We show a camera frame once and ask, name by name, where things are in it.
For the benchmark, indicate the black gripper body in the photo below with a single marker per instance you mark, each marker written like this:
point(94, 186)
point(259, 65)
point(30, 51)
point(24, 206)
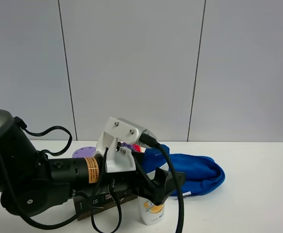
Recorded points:
point(129, 181)

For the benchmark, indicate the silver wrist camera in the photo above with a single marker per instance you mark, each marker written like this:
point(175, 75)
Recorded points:
point(141, 130)

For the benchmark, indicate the red blue spiky ball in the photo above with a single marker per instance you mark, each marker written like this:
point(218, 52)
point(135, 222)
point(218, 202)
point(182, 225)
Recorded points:
point(132, 147)

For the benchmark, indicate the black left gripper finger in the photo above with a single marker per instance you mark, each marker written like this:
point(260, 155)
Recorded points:
point(165, 179)

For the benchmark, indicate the purple air freshener can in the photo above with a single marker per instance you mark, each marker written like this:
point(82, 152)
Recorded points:
point(84, 152)

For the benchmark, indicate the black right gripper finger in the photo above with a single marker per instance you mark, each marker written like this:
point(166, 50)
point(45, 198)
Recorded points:
point(156, 195)

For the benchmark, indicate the brown rectangular cardboard box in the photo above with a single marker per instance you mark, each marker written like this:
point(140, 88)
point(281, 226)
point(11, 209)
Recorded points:
point(101, 202)

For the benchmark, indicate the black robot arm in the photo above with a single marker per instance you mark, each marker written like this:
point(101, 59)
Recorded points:
point(32, 181)

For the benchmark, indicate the blue folded towel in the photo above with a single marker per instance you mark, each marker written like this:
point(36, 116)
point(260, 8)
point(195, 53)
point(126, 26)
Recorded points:
point(202, 174)

